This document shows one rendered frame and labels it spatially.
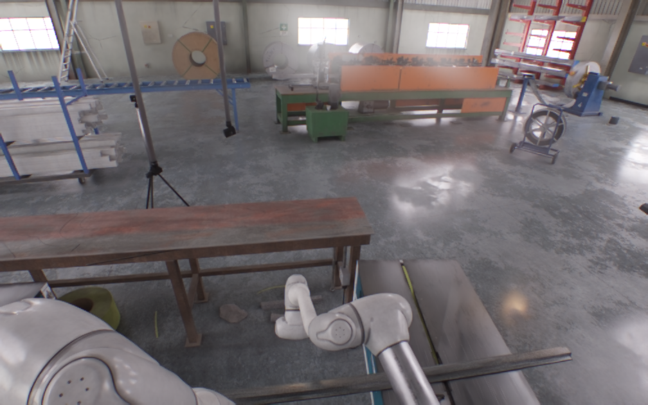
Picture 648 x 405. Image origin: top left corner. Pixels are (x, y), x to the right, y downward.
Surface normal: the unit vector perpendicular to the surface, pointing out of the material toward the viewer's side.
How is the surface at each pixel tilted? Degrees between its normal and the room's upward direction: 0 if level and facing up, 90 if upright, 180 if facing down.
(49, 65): 90
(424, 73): 90
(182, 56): 90
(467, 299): 0
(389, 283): 0
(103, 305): 0
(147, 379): 62
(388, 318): 22
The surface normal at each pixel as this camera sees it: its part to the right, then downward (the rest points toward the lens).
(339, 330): 0.11, -0.30
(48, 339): 0.17, -0.80
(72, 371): 0.08, -0.55
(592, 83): -0.95, -0.02
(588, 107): 0.28, 0.46
